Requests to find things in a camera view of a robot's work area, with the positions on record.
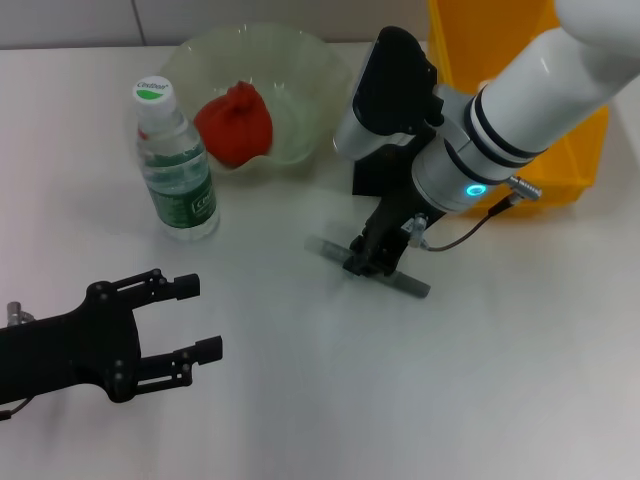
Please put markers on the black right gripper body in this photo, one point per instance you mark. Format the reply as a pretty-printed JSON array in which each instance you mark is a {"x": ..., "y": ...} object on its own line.
[{"x": 395, "y": 220}]

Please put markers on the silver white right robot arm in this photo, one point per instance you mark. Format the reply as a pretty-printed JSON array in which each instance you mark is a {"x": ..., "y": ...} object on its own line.
[{"x": 500, "y": 115}]

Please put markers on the black mesh pen holder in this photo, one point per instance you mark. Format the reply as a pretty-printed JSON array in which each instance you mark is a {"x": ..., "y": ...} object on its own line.
[{"x": 370, "y": 175}]

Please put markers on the clear water bottle green label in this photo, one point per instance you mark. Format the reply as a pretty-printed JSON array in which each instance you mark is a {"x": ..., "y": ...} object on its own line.
[{"x": 175, "y": 170}]

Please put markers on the green glass fruit bowl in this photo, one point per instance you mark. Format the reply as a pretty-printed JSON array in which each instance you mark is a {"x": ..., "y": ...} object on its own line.
[{"x": 300, "y": 100}]

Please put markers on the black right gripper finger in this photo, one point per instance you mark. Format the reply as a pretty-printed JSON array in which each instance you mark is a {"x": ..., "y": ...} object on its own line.
[
  {"x": 361, "y": 246},
  {"x": 372, "y": 267}
]

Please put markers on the red ball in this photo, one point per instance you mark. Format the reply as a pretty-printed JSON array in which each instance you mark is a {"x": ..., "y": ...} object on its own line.
[{"x": 235, "y": 130}]

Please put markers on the grey glitter pen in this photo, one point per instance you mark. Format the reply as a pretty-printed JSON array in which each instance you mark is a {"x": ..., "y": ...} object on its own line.
[{"x": 412, "y": 286}]

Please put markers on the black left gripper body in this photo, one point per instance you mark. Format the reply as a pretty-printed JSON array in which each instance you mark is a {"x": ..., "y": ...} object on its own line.
[{"x": 55, "y": 350}]

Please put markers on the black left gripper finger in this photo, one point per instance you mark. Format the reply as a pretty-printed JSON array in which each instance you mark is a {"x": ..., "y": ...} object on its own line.
[
  {"x": 187, "y": 286},
  {"x": 210, "y": 349}
]

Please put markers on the yellow plastic bin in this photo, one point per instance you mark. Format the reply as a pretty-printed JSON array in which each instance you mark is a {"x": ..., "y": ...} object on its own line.
[{"x": 450, "y": 40}]

